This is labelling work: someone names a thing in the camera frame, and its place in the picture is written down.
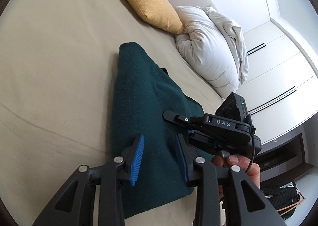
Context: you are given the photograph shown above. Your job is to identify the beige bed sheet mattress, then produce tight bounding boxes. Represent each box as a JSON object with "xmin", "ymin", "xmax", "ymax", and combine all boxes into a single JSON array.
[{"xmin": 1, "ymin": 0, "xmax": 222, "ymax": 225}]

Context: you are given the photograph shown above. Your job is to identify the white wardrobe with handles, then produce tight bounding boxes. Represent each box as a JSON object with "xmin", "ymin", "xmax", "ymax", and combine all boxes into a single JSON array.
[{"xmin": 217, "ymin": 0, "xmax": 317, "ymax": 143}]

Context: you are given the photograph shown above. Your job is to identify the dark wooden low furniture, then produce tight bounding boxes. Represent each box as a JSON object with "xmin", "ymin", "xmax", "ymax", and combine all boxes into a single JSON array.
[{"xmin": 254, "ymin": 133, "xmax": 314, "ymax": 184}]

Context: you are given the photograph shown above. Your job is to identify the black camera box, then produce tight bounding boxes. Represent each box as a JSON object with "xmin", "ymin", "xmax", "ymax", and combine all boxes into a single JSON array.
[{"xmin": 215, "ymin": 92, "xmax": 251, "ymax": 124}]

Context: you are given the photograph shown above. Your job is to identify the mustard yellow cushion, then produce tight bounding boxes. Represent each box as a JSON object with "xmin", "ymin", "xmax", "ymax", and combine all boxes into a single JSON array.
[{"xmin": 127, "ymin": 0, "xmax": 184, "ymax": 34}]

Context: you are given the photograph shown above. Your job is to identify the black backpack on floor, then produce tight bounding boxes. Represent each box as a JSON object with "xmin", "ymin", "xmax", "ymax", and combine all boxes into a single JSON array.
[{"xmin": 260, "ymin": 181, "xmax": 306, "ymax": 220}]

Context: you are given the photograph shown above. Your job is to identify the person's right hand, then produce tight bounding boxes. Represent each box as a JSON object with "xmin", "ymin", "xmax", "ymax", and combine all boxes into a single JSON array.
[{"xmin": 211, "ymin": 155, "xmax": 261, "ymax": 188}]

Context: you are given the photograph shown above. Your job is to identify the white pillow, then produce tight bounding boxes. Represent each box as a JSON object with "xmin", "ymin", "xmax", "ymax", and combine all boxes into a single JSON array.
[{"xmin": 176, "ymin": 6, "xmax": 249, "ymax": 98}]

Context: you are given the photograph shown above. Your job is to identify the dark green knit sweater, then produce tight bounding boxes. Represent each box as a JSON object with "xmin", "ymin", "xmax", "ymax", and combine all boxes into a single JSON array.
[{"xmin": 111, "ymin": 42, "xmax": 204, "ymax": 218}]

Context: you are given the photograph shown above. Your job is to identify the black cable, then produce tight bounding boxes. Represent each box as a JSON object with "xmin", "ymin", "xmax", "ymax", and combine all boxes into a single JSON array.
[{"xmin": 244, "ymin": 113, "xmax": 257, "ymax": 174}]

